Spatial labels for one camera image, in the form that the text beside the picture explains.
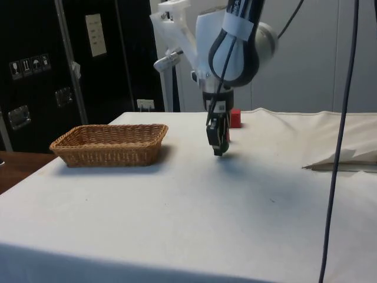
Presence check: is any black cabinet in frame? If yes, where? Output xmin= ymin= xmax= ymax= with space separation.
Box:
xmin=0 ymin=0 xmax=166 ymax=154

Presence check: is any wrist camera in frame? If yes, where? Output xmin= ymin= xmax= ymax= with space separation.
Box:
xmin=153 ymin=50 xmax=185 ymax=72

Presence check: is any wicker basket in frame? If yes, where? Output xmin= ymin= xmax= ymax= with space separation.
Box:
xmin=49 ymin=123 xmax=170 ymax=168

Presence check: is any black cable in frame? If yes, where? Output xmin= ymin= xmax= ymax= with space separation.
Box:
xmin=318 ymin=0 xmax=361 ymax=283
xmin=276 ymin=0 xmax=305 ymax=39
xmin=206 ymin=35 xmax=239 ymax=124

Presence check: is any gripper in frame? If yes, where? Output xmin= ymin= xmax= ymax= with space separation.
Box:
xmin=202 ymin=90 xmax=236 ymax=157

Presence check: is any red cube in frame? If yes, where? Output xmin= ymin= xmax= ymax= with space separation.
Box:
xmin=230 ymin=108 xmax=243 ymax=129

